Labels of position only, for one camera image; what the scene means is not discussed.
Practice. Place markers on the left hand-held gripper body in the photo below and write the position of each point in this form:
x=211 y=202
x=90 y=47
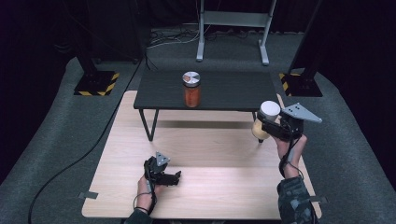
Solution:
x=157 y=169

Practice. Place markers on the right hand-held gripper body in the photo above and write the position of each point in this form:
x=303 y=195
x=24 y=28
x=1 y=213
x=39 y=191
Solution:
x=295 y=116

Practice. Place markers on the yellow spice jar white lid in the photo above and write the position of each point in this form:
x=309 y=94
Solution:
x=270 y=110

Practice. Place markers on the black desktop shelf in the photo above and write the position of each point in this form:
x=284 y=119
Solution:
x=224 y=90

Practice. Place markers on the orange spice jar silver lid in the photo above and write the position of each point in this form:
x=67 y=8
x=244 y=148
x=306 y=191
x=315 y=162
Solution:
x=191 y=90

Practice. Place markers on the person's left hand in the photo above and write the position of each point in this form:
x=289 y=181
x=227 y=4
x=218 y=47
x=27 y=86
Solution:
x=144 y=189

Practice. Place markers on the person's right hand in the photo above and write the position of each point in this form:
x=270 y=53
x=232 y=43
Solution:
x=288 y=152

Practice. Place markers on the black stand with striped base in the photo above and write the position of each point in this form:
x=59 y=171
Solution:
x=96 y=82
x=302 y=84

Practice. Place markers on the grey tape strip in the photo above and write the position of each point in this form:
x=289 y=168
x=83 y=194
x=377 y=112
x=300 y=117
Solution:
x=320 y=199
x=88 y=195

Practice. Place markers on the grey metal stand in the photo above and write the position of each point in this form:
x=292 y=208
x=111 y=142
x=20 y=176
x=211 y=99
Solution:
x=233 y=18

